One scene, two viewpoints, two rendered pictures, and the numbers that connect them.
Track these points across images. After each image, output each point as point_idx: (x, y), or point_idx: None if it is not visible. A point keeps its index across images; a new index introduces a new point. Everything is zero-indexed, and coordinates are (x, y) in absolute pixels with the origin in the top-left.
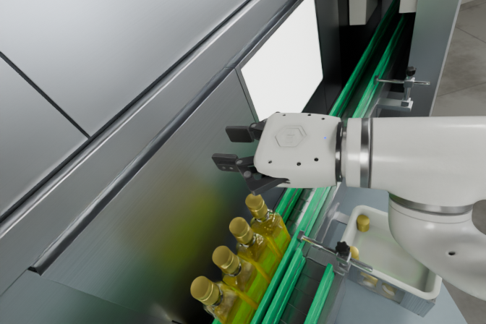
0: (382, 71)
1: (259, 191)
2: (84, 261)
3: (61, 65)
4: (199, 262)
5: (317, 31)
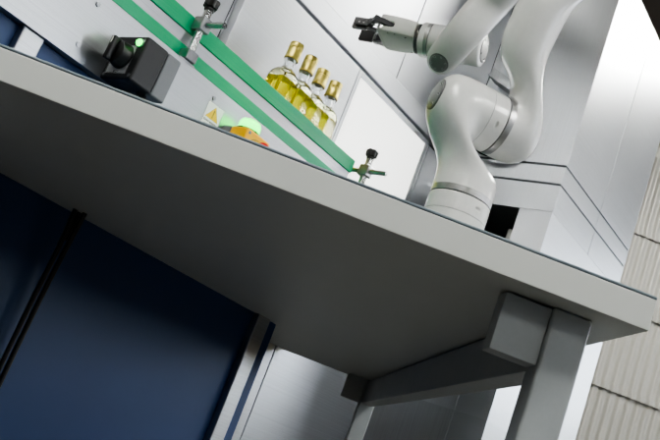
0: None
1: (379, 18)
2: None
3: None
4: None
5: (412, 180)
